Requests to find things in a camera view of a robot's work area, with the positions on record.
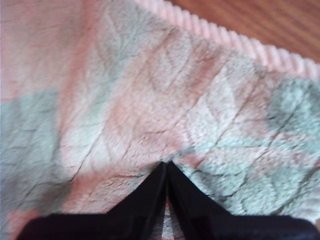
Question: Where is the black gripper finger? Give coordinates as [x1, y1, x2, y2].
[107, 161, 168, 240]
[167, 162, 231, 240]

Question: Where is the pink green fluffy tea towel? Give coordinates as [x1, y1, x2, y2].
[0, 0, 320, 240]

